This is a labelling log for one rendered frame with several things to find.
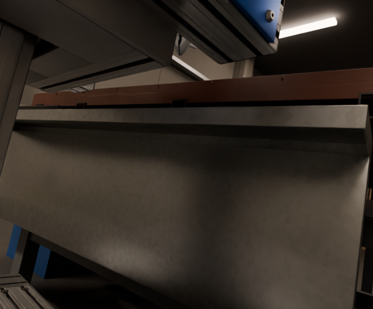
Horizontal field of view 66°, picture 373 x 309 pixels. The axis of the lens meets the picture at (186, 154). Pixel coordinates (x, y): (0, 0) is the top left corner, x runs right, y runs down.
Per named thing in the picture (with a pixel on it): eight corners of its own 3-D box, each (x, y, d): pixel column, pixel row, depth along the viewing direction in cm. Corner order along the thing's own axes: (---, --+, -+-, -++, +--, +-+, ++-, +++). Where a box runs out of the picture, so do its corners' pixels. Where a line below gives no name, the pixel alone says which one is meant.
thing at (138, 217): (-2, 212, 122) (19, 132, 126) (348, 371, 47) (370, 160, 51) (-12, 211, 119) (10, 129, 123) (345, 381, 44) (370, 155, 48)
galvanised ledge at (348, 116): (19, 132, 126) (21, 125, 126) (370, 160, 51) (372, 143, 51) (-34, 118, 110) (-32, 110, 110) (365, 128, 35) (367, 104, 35)
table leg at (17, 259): (19, 290, 120) (59, 134, 129) (27, 296, 117) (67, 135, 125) (5, 293, 115) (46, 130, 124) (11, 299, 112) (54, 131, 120)
